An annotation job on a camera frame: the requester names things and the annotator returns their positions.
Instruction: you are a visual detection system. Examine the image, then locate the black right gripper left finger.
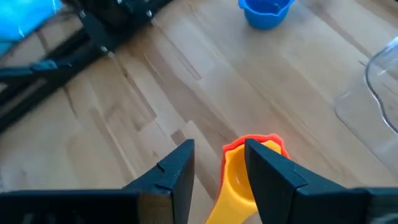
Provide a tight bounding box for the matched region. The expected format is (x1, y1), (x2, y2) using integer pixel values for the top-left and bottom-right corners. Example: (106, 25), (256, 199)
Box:
(0, 139), (195, 224)

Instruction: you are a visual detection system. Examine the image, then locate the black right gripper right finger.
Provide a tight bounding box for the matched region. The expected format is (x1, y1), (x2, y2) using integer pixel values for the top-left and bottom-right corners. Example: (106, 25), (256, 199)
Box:
(244, 138), (398, 224)

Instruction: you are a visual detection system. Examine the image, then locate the yellow measuring cup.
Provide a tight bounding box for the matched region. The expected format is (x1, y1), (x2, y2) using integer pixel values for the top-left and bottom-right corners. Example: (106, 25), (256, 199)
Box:
(204, 139), (282, 224)

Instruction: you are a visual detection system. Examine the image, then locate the orange measuring cup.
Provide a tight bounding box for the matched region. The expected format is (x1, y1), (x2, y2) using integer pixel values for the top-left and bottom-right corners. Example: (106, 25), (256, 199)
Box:
(218, 133), (292, 200)

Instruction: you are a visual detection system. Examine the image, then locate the blue measuring cup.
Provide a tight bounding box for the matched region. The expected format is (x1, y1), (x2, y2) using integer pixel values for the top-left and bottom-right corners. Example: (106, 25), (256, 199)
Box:
(238, 0), (295, 31)

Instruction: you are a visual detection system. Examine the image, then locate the clear plastic basket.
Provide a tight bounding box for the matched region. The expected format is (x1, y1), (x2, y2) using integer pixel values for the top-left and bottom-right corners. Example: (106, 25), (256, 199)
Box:
(333, 36), (398, 177)

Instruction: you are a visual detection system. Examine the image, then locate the black aluminium table frame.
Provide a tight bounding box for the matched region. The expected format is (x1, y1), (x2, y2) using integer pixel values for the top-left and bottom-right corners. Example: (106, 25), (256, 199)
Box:
(0, 0), (175, 133)

